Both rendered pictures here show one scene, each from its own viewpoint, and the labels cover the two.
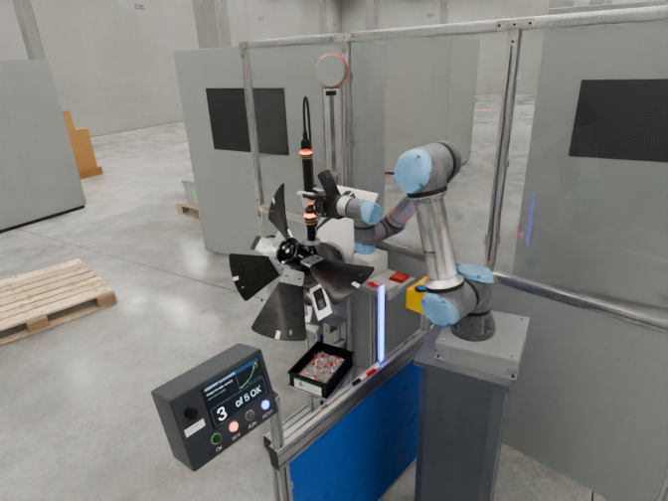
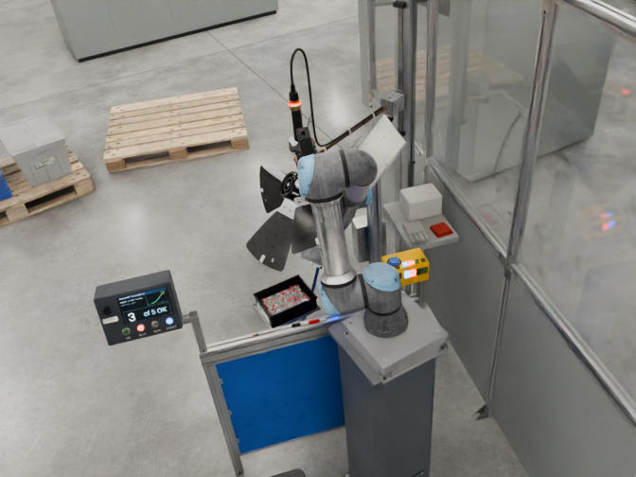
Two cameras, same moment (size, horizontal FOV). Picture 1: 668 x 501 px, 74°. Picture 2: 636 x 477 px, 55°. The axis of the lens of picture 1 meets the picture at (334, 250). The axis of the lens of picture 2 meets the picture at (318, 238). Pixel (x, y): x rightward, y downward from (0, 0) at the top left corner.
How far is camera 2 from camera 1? 133 cm
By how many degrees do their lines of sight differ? 33
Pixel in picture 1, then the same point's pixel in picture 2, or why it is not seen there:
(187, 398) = (105, 300)
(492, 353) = (373, 351)
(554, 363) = (544, 385)
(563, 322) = (554, 348)
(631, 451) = not seen: outside the picture
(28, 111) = not seen: outside the picture
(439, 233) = (325, 236)
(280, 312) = (270, 239)
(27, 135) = not seen: outside the picture
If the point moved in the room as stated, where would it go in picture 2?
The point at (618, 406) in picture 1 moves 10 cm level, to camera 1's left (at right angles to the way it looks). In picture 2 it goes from (581, 458) to (553, 447)
